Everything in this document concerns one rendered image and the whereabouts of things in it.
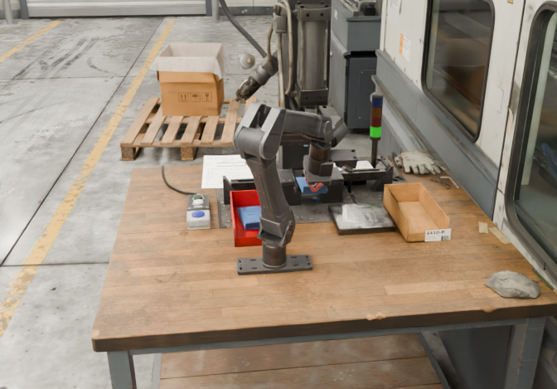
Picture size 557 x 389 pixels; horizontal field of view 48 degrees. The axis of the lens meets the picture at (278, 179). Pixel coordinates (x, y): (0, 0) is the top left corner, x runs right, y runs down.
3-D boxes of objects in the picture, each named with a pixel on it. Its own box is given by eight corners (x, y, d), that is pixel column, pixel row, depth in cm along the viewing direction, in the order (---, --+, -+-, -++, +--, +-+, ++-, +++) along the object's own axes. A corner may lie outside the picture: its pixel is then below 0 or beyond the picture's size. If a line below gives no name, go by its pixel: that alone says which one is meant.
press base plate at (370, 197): (219, 236, 186) (219, 228, 185) (215, 171, 232) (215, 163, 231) (429, 223, 193) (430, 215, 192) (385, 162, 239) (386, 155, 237)
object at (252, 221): (245, 232, 182) (245, 223, 181) (236, 209, 195) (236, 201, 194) (269, 229, 183) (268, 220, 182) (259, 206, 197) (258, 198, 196)
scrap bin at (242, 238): (234, 247, 175) (234, 228, 172) (230, 207, 197) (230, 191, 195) (277, 245, 176) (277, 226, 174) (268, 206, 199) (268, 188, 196)
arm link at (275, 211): (278, 221, 168) (250, 121, 148) (297, 228, 164) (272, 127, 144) (263, 235, 164) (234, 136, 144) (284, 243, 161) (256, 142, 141)
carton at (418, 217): (406, 245, 177) (408, 221, 174) (382, 206, 200) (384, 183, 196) (449, 242, 178) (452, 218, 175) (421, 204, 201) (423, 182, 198)
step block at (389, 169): (372, 192, 207) (374, 167, 204) (370, 188, 210) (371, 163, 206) (391, 191, 208) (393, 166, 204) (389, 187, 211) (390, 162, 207)
